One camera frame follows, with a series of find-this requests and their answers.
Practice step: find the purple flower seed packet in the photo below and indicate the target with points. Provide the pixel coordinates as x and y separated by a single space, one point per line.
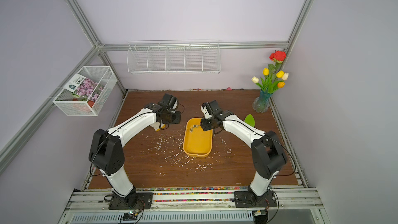
84 88

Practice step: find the white wire basket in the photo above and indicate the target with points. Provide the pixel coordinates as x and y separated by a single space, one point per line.
71 106

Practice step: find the white cotton work glove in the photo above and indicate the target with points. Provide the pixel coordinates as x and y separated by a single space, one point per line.
158 126

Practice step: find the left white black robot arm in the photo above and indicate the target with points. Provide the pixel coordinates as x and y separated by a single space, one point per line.
106 152

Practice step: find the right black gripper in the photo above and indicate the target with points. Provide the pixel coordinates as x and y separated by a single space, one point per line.
203 124

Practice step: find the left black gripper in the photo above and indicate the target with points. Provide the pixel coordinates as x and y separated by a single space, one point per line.
178 119

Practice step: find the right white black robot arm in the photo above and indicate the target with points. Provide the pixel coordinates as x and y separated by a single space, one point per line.
268 154

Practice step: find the aluminium front rail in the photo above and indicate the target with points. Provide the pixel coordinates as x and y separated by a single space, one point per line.
182 205

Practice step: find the white wire wall shelf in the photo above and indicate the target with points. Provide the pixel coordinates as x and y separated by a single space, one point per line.
173 56

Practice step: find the yellow plastic storage box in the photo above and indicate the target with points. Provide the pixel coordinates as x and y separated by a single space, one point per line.
198 143

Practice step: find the glass vase with flowers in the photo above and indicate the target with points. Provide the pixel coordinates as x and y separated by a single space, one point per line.
273 79

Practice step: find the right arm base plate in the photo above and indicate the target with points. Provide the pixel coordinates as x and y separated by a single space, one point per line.
255 199

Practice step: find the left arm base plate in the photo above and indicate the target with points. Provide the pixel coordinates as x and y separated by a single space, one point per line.
130 200

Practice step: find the green yellow toy trowel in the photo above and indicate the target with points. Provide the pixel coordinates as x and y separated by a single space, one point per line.
250 120

